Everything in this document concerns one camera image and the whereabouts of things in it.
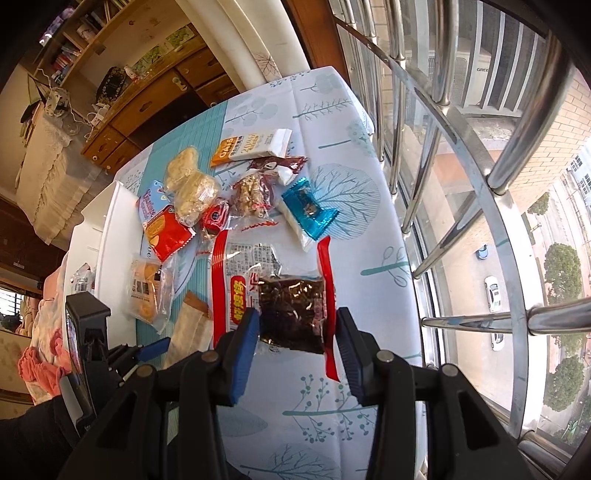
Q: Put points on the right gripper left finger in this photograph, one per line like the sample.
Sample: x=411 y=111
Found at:
x=209 y=380

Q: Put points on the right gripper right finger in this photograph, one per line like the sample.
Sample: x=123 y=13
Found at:
x=379 y=378

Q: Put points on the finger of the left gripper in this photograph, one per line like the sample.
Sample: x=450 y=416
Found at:
x=150 y=350

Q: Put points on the dark dried fruit red-edged bag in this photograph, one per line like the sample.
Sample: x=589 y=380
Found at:
x=296 y=311

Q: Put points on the clear mixed nuts packet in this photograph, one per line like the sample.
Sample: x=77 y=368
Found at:
x=252 y=201

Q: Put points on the puffed rice cake pack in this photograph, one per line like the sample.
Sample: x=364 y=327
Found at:
x=194 y=197
x=180 y=168

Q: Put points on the beige kraft snack packet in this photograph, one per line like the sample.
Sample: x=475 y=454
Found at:
x=192 y=330

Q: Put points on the pink floral blanket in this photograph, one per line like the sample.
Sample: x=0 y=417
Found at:
x=46 y=360

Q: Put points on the clear pack yellow puff balls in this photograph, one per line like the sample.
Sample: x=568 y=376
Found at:
x=150 y=291

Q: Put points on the white red-edged snack bag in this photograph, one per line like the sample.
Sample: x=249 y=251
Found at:
x=83 y=279

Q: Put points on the teal striped table runner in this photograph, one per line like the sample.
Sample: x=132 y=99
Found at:
x=203 y=133

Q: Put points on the blue red biscuit packet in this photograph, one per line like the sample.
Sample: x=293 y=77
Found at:
x=164 y=233

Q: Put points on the white plastic storage bin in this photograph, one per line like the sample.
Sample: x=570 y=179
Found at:
x=108 y=240

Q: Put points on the red round candy packet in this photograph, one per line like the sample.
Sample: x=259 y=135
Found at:
x=215 y=218

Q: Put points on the white printed tablecloth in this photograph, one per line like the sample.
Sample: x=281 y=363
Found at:
x=293 y=421

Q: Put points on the blue foil candy packet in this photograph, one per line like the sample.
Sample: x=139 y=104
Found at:
x=308 y=219

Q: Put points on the white lace covered cabinet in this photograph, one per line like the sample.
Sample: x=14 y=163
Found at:
x=55 y=181

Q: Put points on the brown white chocolate bar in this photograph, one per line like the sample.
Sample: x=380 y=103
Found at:
x=280 y=170

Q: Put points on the orange white oats bar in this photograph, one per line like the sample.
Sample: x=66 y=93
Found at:
x=270 y=143

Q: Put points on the wooden desk with drawers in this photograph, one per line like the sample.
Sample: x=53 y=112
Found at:
x=177 y=87

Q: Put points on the metal window guard bars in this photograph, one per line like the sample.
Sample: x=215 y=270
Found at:
x=482 y=120

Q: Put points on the wooden bookshelf hutch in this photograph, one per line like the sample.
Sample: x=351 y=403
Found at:
x=96 y=36

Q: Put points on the white curtain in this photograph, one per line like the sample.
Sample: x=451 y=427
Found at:
x=253 y=40

